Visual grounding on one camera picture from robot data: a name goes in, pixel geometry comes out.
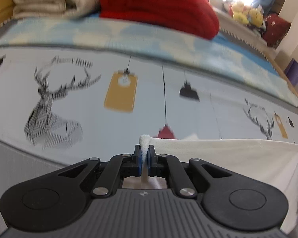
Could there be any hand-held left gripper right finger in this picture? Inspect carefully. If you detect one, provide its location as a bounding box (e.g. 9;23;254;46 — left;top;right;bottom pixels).
147;145;233;199

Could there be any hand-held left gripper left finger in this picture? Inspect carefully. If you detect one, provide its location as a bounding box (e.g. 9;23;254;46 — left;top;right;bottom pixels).
58;145;142;199

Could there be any white shirt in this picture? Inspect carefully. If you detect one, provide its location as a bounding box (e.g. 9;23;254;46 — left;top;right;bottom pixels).
122;134;298;235

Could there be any grey deer print sheet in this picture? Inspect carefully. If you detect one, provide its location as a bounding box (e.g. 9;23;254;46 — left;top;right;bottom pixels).
0;47;298;238

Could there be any purple box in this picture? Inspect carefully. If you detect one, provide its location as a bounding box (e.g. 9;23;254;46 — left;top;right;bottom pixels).
285;59;298;85

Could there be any dark red cushion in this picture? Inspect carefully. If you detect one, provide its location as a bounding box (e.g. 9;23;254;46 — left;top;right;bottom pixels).
261;13;291;47

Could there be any blue leaf pattern mat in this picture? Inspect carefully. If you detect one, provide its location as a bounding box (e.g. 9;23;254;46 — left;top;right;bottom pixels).
0;17;298;107

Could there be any white window ledge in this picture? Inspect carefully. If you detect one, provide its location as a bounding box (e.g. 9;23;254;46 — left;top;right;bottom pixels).
213;7;280;60

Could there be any red folded blanket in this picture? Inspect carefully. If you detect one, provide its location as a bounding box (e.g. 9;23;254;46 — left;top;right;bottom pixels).
99;0;220;40

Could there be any cream folded blanket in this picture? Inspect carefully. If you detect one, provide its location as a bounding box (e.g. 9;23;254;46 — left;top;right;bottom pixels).
10;0;108;21

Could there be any wooden bed frame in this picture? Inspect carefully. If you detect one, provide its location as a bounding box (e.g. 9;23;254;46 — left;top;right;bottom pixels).
272;58;298;135

